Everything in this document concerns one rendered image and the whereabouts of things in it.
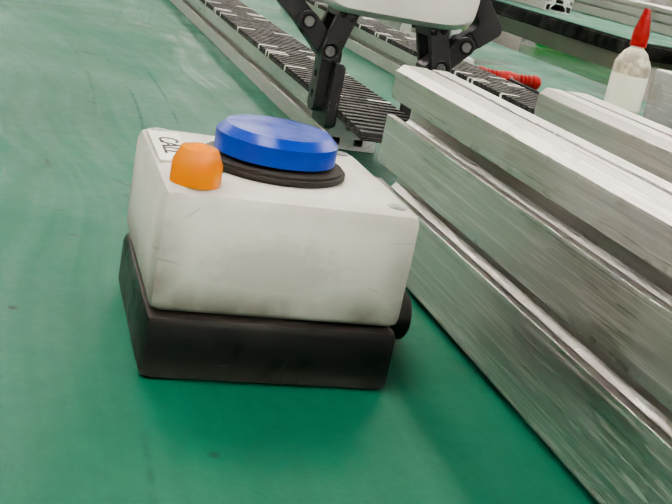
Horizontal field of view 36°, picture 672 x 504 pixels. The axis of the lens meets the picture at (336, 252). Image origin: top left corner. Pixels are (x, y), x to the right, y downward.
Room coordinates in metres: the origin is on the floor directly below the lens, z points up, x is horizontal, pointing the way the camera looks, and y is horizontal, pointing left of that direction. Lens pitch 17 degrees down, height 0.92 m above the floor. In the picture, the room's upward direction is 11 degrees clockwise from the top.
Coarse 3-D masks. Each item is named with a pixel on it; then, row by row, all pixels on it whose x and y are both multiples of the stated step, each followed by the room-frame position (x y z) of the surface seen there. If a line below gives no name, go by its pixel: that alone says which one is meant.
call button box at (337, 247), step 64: (192, 192) 0.29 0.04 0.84; (256, 192) 0.30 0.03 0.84; (320, 192) 0.31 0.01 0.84; (384, 192) 0.33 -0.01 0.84; (128, 256) 0.34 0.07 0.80; (192, 256) 0.29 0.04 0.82; (256, 256) 0.29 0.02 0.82; (320, 256) 0.30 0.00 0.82; (384, 256) 0.30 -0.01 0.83; (128, 320) 0.32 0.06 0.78; (192, 320) 0.29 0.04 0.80; (256, 320) 0.30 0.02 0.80; (320, 320) 0.30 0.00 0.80; (384, 320) 0.31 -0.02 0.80; (320, 384) 0.30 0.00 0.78; (384, 384) 0.31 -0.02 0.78
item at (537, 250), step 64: (384, 128) 0.47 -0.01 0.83; (448, 128) 0.41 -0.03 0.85; (512, 128) 0.36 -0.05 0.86; (576, 128) 0.46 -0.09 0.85; (640, 128) 0.42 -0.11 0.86; (448, 192) 0.39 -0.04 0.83; (512, 192) 0.37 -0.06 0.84; (576, 192) 0.31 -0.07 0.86; (640, 192) 0.28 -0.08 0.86; (448, 256) 0.38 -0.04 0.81; (512, 256) 0.34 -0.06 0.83; (576, 256) 0.30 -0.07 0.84; (640, 256) 0.27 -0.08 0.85; (448, 320) 0.37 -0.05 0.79; (512, 320) 0.33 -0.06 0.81; (576, 320) 0.29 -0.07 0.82; (640, 320) 0.26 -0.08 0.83; (512, 384) 0.32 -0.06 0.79; (576, 384) 0.28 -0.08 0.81; (640, 384) 0.26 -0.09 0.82; (576, 448) 0.27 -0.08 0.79; (640, 448) 0.25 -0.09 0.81
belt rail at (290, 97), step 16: (176, 0) 1.36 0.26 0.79; (192, 0) 1.24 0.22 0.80; (192, 16) 1.22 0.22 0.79; (208, 16) 1.12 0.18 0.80; (208, 32) 1.11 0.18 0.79; (224, 32) 1.03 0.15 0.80; (224, 48) 1.01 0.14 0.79; (240, 48) 0.98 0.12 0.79; (256, 48) 0.88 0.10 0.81; (240, 64) 0.93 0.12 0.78; (256, 64) 0.90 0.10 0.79; (272, 64) 0.82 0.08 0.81; (256, 80) 0.86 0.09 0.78; (272, 80) 0.84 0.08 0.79; (288, 80) 0.77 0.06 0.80; (272, 96) 0.80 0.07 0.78; (288, 96) 0.78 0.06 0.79; (304, 96) 0.72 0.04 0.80; (288, 112) 0.75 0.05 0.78; (304, 112) 0.72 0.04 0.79; (320, 128) 0.67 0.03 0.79; (336, 128) 0.68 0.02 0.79; (352, 144) 0.68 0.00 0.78; (368, 144) 0.68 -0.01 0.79
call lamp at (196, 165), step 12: (192, 144) 0.29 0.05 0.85; (204, 144) 0.29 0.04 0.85; (180, 156) 0.29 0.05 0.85; (192, 156) 0.29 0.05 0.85; (204, 156) 0.29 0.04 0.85; (216, 156) 0.29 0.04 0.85; (180, 168) 0.29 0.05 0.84; (192, 168) 0.29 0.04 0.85; (204, 168) 0.29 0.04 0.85; (216, 168) 0.29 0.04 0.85; (180, 180) 0.29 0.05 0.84; (192, 180) 0.29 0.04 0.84; (204, 180) 0.29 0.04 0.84; (216, 180) 0.29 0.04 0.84
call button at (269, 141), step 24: (240, 120) 0.33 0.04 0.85; (264, 120) 0.34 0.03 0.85; (288, 120) 0.35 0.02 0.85; (216, 144) 0.32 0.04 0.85; (240, 144) 0.32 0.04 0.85; (264, 144) 0.31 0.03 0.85; (288, 144) 0.32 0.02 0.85; (312, 144) 0.32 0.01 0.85; (336, 144) 0.34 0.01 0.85; (288, 168) 0.31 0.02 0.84; (312, 168) 0.32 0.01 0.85
